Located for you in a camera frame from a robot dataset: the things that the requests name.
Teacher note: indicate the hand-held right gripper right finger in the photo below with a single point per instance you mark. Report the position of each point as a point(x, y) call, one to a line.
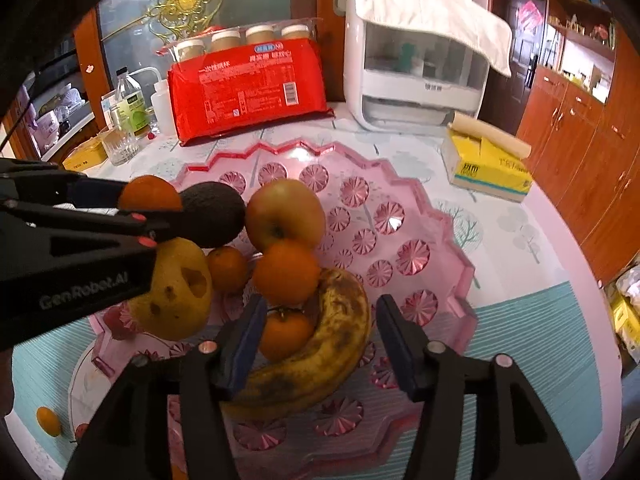
point(397, 347)

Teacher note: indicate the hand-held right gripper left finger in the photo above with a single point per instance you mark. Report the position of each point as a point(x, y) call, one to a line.
point(250, 342)

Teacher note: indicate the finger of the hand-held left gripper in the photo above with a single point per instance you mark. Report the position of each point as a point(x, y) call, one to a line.
point(95, 194)
point(110, 225)

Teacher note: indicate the small orange tangerine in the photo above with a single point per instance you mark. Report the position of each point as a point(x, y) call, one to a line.
point(287, 335)

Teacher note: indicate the small red fruit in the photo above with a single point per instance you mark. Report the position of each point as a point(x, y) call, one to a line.
point(81, 431)
point(114, 321)

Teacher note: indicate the large orange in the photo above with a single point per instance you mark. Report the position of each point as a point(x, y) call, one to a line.
point(150, 195)
point(287, 272)

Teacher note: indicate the spotted ripe banana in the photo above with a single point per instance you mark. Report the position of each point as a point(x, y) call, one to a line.
point(330, 350)

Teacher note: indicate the yellow pear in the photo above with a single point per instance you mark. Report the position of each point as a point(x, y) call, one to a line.
point(175, 305)

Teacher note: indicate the white floral plate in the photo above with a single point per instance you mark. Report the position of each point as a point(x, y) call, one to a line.
point(90, 390)

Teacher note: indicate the dark avocado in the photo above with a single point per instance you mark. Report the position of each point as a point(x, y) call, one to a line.
point(215, 215)

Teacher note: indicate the pink glass bowl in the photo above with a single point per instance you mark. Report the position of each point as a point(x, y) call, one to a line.
point(390, 220)

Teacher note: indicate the red apple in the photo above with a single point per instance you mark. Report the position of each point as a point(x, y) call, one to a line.
point(285, 210)

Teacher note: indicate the flat yellow box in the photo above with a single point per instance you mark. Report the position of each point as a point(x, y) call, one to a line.
point(85, 155)

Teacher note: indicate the clear drinking glass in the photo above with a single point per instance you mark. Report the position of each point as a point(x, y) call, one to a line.
point(120, 147)

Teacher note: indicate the kitchen counter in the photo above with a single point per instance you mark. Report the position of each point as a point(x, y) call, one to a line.
point(65, 135)

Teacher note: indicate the medium orange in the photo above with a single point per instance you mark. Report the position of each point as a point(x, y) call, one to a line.
point(227, 270)

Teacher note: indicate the white blue carton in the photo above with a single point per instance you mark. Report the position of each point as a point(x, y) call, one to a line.
point(106, 110)

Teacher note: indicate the clear bottle black cap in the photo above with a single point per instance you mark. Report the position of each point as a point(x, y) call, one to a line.
point(132, 105)

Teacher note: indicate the white squeeze bottle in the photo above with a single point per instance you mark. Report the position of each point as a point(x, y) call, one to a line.
point(162, 110)

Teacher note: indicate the small oblong kumquat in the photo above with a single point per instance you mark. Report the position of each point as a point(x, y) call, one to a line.
point(48, 420)

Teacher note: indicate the yellow tissue box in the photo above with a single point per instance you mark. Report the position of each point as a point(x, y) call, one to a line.
point(495, 175)

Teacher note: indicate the yellow plastic bags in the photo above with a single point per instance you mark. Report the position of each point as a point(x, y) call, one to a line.
point(625, 310)

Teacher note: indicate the glass sliding door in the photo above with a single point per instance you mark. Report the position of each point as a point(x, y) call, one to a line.
point(270, 0)

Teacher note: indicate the dark wooden door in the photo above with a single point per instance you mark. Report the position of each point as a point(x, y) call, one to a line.
point(505, 95)

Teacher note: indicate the white countertop appliance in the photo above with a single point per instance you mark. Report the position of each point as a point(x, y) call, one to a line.
point(360, 60)

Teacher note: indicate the white towel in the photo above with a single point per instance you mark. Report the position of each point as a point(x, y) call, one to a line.
point(425, 5)

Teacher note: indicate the red door decoration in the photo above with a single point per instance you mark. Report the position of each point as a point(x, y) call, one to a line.
point(530, 12)

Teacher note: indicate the wooden wall cabinet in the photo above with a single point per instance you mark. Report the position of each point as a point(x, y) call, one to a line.
point(575, 135)

